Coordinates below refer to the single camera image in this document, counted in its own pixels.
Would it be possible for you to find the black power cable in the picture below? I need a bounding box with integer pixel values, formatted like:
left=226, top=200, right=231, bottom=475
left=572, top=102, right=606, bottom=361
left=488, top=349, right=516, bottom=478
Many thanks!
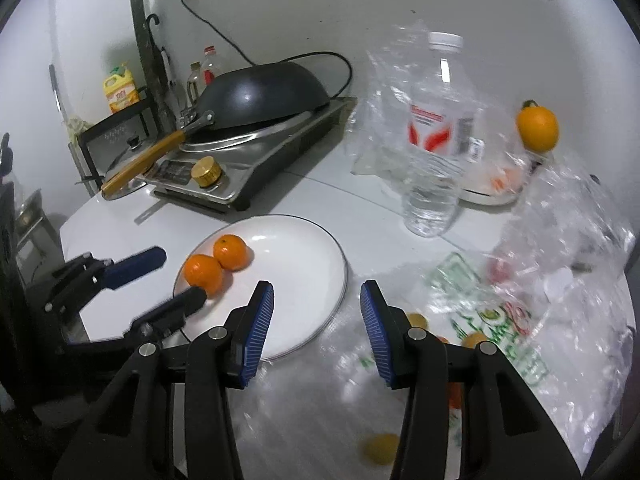
left=178, top=0, right=355, bottom=101

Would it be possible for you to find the black wok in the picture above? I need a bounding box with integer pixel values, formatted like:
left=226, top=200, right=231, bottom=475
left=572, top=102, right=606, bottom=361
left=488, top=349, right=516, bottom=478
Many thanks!
left=186, top=62, right=330, bottom=130

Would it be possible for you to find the oil bottle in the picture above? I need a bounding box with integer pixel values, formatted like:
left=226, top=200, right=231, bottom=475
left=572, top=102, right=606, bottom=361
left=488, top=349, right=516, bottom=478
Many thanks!
left=186, top=62, right=205, bottom=106

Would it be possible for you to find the crumpled clear plastic bag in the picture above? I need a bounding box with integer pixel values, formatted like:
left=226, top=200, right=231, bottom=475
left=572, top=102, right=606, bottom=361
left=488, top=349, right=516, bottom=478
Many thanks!
left=486, top=160, right=636, bottom=340

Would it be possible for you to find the steel induction cooker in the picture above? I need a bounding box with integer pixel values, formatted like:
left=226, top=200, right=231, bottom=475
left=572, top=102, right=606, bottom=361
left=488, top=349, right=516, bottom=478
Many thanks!
left=141, top=98, right=354, bottom=212

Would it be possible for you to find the orange fruit with stem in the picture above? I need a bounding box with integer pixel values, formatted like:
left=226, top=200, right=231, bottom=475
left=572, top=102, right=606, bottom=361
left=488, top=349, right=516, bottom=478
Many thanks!
left=516, top=100, right=560, bottom=154

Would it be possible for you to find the yellow-green longan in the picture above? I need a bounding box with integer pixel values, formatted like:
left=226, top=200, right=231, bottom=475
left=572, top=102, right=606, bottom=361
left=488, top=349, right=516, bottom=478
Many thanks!
left=361, top=434, right=400, bottom=466
left=407, top=312, right=428, bottom=330
left=461, top=332, right=488, bottom=349

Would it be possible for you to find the white round plate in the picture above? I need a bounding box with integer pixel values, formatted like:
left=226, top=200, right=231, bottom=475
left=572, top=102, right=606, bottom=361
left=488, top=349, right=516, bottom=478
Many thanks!
left=182, top=214, right=348, bottom=361

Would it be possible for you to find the red label sauce bottle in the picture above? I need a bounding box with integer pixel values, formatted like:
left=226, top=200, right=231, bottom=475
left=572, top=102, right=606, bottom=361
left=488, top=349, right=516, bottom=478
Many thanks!
left=201, top=46, right=222, bottom=86

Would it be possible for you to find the orange mandarin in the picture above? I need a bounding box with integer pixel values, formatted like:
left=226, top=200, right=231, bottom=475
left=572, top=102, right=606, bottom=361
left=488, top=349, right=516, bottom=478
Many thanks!
left=182, top=254, right=224, bottom=297
left=213, top=234, right=250, bottom=272

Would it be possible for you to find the printed plastic bag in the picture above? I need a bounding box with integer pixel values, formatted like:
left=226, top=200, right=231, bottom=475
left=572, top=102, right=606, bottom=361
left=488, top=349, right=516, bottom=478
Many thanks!
left=322, top=252, right=634, bottom=469

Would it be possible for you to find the glass pot lid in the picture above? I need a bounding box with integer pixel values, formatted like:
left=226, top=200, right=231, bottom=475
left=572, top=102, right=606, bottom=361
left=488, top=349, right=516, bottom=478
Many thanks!
left=101, top=136, right=153, bottom=200

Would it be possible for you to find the clear water bottle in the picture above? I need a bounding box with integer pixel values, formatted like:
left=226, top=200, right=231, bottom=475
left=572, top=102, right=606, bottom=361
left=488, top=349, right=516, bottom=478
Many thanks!
left=402, top=32, right=480, bottom=237

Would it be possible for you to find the yellow detergent bottle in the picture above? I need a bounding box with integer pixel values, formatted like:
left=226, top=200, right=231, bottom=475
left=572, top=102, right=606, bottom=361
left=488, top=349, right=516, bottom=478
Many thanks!
left=103, top=65, right=140, bottom=114

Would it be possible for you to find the clear plastic bag back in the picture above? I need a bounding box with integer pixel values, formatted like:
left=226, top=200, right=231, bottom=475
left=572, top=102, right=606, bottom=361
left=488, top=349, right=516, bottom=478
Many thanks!
left=347, top=21, right=528, bottom=185

